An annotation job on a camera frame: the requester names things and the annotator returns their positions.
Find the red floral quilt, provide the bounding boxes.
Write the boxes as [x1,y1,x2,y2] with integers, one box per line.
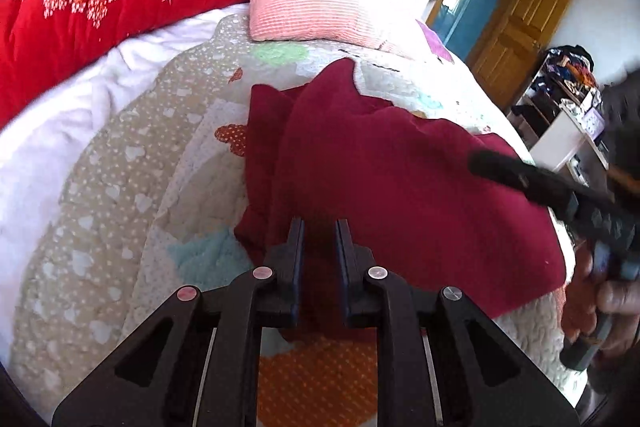
[0,0,251,128]

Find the white cabinet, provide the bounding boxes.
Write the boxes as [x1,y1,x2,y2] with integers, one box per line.
[530,107,608,182]

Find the person's right hand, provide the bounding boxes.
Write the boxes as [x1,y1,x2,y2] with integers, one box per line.
[560,251,640,358]

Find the purple cloth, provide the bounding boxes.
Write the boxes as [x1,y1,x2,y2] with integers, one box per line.
[416,19,455,64]

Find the dark red sweater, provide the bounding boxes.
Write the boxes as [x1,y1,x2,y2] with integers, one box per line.
[234,58,567,343]

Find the open shelf rack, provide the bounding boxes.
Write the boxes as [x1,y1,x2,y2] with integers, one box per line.
[507,57,601,148]

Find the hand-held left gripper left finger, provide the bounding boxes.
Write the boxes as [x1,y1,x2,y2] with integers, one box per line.
[51,218,306,427]

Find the patchwork quilted bedspread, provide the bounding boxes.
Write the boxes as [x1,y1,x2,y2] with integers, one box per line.
[10,9,588,427]

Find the wooden door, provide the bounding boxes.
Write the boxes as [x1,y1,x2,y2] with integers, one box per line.
[470,0,581,108]

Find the pile of colourful clothes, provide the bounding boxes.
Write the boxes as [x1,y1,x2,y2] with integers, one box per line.
[532,46,603,108]

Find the white bed sheet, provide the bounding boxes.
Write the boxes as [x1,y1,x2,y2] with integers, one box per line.
[0,2,251,353]

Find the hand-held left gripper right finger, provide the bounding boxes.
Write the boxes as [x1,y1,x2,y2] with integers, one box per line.
[335,219,579,427]

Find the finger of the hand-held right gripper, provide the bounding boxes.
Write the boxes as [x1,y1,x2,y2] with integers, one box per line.
[467,147,583,220]

